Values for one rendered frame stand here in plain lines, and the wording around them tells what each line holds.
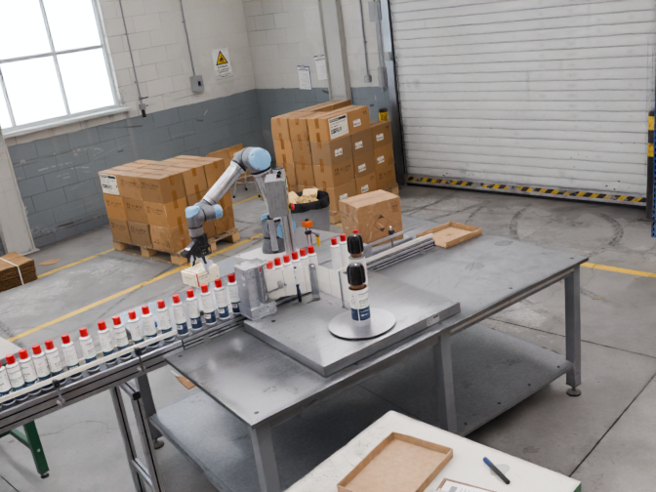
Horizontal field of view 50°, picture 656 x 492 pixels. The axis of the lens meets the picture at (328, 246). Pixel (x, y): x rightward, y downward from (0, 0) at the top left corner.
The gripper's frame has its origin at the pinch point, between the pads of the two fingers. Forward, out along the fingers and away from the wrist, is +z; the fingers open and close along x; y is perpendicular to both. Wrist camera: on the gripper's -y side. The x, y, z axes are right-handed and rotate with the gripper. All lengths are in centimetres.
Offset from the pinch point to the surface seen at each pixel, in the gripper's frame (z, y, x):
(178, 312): 1, -39, -35
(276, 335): 13, -15, -75
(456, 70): -48, 469, 143
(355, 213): -10, 93, -32
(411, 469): 22, -51, -177
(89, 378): 15, -86, -30
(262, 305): 6, -5, -55
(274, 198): -39, 23, -43
